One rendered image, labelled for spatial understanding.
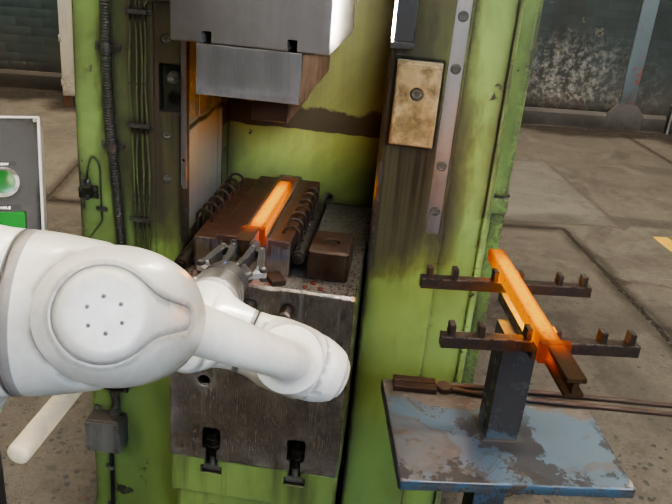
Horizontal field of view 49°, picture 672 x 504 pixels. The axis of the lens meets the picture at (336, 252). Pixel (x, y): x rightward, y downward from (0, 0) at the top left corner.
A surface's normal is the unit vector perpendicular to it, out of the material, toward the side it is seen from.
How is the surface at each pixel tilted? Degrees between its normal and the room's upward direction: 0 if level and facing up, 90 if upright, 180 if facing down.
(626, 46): 93
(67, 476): 0
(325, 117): 90
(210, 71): 90
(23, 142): 60
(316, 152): 90
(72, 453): 0
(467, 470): 0
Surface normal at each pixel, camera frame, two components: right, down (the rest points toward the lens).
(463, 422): 0.08, -0.92
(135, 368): 0.53, 0.73
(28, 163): 0.31, -0.11
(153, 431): -0.12, 0.38
